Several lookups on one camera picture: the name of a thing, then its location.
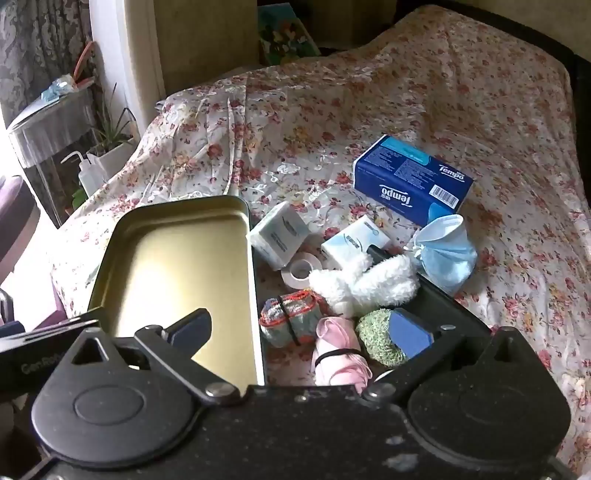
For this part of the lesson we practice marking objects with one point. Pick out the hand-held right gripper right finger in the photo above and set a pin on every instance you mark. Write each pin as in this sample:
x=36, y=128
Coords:
x=411, y=334

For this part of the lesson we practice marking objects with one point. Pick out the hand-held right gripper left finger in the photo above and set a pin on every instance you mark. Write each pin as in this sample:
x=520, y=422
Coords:
x=191, y=328

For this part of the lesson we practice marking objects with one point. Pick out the light green knitted scrubber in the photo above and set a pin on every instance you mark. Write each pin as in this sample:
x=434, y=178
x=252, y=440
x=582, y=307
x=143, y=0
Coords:
x=376, y=337

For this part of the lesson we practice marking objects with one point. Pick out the gold-lined tin box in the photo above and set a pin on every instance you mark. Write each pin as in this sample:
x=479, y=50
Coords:
x=180, y=277

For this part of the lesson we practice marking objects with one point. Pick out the white fluffy plush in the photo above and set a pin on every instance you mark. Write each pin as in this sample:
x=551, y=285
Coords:
x=364, y=281

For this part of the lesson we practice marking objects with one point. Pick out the pink cloth bundle black band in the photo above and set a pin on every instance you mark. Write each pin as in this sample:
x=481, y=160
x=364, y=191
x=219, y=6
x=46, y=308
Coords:
x=339, y=355

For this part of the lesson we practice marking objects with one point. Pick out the blue face mask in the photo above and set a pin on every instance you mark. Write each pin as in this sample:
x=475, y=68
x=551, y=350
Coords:
x=445, y=254

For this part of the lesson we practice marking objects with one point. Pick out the grey orange sock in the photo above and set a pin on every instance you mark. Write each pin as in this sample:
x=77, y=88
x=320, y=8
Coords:
x=288, y=318

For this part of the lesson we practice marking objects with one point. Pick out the white tissue pack round logo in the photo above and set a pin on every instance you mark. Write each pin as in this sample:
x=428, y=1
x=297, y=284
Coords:
x=353, y=240

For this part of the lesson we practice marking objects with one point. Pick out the thick white tissue pack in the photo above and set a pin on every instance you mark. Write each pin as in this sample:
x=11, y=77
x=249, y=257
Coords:
x=274, y=237

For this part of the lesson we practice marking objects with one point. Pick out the white tape roll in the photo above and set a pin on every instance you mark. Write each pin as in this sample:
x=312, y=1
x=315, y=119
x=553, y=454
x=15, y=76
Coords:
x=302, y=272

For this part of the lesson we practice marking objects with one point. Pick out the large blue tissue pack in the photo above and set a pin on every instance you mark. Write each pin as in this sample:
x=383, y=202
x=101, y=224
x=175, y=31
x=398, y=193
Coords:
x=413, y=180

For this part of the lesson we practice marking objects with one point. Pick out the black flat lid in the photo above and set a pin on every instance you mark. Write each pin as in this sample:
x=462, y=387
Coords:
x=443, y=300

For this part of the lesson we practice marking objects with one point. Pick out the purple stool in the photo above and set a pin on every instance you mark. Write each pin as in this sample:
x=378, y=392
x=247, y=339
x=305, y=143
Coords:
x=14, y=217

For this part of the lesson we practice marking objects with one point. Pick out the white squeeze bottle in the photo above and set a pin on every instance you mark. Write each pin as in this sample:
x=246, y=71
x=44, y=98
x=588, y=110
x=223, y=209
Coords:
x=87, y=173

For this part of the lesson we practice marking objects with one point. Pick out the green potted plant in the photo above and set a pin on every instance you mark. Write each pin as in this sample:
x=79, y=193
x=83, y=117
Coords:
x=113, y=127

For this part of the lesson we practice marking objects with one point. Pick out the clear glass side table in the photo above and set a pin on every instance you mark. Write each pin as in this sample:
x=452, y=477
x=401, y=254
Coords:
x=51, y=129

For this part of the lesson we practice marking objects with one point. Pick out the floral bedsheet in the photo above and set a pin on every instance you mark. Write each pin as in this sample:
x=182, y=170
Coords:
x=369, y=101

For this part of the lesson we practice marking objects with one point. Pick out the light blue packet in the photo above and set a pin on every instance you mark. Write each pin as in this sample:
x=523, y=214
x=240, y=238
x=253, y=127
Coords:
x=57, y=87

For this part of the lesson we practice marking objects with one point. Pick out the beige wooden panel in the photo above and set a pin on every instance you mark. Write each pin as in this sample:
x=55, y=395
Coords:
x=203, y=41

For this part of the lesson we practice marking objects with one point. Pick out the colourful picture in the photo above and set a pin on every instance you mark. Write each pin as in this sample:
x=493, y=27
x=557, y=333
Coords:
x=284, y=32

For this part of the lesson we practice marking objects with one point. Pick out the patterned grey curtain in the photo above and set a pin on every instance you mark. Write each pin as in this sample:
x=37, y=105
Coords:
x=32, y=46

